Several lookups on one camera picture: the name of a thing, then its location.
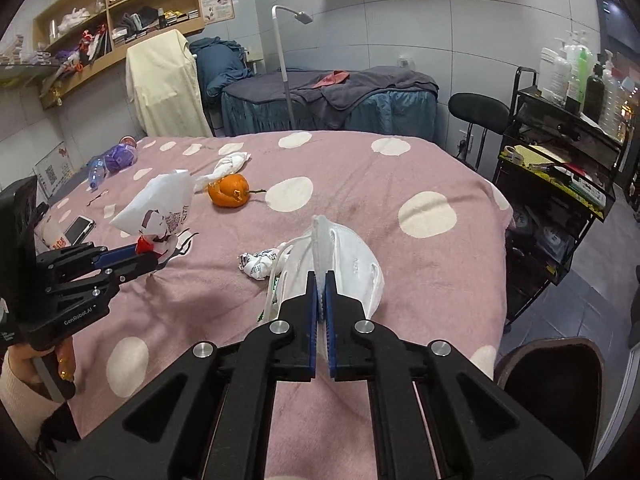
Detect glass wall shelf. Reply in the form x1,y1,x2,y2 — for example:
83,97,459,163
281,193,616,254
0,35,66,86

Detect black pump bottle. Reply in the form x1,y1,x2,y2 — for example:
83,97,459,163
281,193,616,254
584,62,606,123

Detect dark trash bin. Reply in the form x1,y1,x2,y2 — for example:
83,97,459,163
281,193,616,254
495,337,606,441

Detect crumpled white paper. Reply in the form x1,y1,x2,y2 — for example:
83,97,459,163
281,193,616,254
236,249,281,281

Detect framed code sign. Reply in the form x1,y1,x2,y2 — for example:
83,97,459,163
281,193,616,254
32,142,76,200

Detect red cloth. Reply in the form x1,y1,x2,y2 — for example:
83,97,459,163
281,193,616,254
312,71,351,88

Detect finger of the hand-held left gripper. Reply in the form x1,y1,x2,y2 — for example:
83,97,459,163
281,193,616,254
45,254,159,311
37,244,140,273

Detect cream towel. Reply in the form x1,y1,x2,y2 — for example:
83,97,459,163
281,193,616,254
125,29,213,138

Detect small clear plastic bottle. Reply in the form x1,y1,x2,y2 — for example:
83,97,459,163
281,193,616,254
87,157,112,191

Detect grey folded cloth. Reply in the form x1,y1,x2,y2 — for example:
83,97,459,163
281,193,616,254
119,6,160,31

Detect white crumpled napkin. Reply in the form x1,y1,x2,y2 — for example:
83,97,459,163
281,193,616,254
194,151,252,193

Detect blue skirted massage bed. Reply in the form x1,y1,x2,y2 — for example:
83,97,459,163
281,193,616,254
220,65,440,136

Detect black round stool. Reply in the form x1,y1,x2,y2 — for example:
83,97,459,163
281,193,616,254
447,92,511,171

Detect person's left forearm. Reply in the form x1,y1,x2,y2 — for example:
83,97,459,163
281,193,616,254
0,360,66,441

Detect pink polka dot blanket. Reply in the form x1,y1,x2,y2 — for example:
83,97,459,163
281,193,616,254
30,130,516,480

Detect purple plastic object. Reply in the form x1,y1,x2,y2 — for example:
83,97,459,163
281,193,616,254
102,142,138,173

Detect white pump bottle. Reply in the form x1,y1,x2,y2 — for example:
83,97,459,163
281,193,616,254
539,39,571,106

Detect black trolley cart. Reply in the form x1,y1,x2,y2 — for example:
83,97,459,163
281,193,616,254
492,66,631,333

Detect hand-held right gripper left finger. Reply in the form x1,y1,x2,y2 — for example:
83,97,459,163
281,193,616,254
54,271,321,480

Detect grey blanket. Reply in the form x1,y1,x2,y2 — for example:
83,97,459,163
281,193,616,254
295,67,440,128

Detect wall poster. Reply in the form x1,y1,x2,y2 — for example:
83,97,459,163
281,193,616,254
198,0,235,23

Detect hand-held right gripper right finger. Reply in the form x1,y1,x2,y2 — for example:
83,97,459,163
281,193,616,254
324,270,587,480

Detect smartphone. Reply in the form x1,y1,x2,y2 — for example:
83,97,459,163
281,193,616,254
63,215,96,247

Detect person's left hand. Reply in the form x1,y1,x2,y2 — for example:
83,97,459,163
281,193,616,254
10,335,77,401

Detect white plastic bag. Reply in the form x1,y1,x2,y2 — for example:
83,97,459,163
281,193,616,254
57,7,93,36

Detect white printed paper bag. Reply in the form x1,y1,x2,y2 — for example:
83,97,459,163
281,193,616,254
109,169,197,261

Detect clear pump bottle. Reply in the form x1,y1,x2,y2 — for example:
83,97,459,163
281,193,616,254
600,50,626,136

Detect white floor lamp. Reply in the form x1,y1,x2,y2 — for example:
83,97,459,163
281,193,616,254
271,5,313,133

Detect orange mandarin peel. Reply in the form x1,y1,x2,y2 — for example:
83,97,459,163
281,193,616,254
207,173,267,208

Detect white face mask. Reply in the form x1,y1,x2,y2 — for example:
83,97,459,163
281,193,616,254
272,214,386,321

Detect blue cloth pile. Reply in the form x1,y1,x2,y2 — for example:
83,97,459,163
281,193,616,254
189,36,253,98

